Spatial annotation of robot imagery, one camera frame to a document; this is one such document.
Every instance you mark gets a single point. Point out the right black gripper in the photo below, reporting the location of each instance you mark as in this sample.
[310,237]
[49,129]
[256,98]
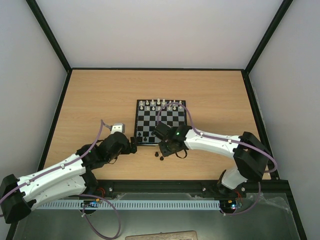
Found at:
[163,148]

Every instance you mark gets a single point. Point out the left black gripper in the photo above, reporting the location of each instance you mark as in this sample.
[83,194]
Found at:
[127,150]

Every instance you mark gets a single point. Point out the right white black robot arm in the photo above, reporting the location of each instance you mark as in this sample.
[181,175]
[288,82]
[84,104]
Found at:
[249,154]

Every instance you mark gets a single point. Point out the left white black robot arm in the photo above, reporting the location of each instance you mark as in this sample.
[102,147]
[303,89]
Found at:
[19,196]

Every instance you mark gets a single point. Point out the black white chess board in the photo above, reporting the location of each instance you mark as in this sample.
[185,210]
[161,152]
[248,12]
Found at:
[146,121]

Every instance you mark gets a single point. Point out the left controller circuit board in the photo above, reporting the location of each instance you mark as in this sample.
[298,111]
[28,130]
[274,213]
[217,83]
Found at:
[90,203]

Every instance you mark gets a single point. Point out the controller circuit board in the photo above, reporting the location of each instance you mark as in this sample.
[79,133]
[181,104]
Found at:
[231,204]
[90,203]

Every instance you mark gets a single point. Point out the right controller circuit board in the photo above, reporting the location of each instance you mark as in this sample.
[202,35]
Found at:
[231,204]

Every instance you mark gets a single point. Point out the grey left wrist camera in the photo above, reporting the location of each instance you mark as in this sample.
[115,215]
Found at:
[118,127]

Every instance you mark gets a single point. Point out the light blue slotted cable duct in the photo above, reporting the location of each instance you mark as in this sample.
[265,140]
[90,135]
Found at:
[74,204]

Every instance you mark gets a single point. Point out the black aluminium mounting rail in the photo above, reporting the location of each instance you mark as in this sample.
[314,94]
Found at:
[202,188]

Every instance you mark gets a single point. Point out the black cage frame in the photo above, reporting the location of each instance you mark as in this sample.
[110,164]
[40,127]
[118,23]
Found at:
[282,10]

